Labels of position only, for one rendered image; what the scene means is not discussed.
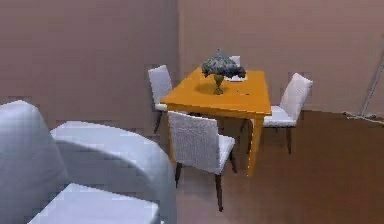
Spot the pale blue-grey sofa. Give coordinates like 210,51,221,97
0,99,178,224

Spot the orange wooden dining table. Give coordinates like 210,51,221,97
160,66,273,178

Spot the grey-green plant in vase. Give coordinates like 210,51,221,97
200,48,247,96

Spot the white flat item on table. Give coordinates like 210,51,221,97
225,75,249,83

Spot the grey floor lamp stand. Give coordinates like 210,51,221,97
343,39,384,125

